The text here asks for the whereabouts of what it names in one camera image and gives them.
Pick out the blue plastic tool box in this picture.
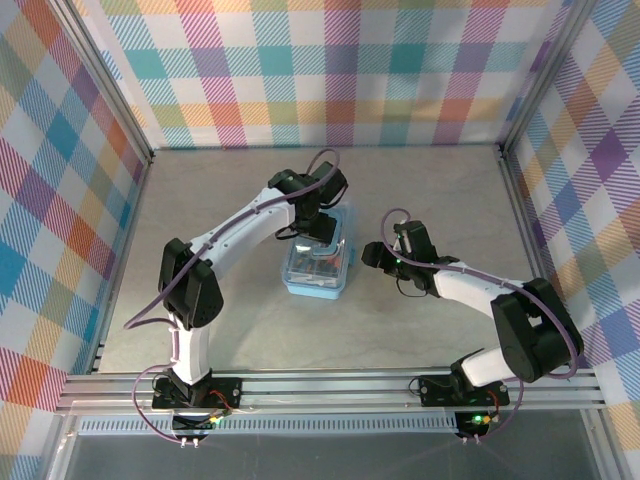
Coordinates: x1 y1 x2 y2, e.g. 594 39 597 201
281 202 359 302

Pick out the controller board with LED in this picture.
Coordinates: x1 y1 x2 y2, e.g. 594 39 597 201
171 407 234 435
453 409 501 437

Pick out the purple camera cable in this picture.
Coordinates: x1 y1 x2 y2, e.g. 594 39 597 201
382 207 584 444
123 148 342 446

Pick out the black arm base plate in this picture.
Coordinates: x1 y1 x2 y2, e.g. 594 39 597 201
417 372 511 407
151 375 245 410

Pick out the aluminium table side rail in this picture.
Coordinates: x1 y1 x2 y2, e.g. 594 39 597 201
499 144 572 371
87 159 154 375

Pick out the aluminium mounting rail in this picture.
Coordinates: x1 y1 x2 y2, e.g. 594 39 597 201
54 368 609 417

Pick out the slotted grey cable duct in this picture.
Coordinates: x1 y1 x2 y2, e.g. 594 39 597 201
74 417 461 437

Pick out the aluminium frame post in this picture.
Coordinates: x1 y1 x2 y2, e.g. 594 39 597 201
497 0 601 156
49 0 156 166

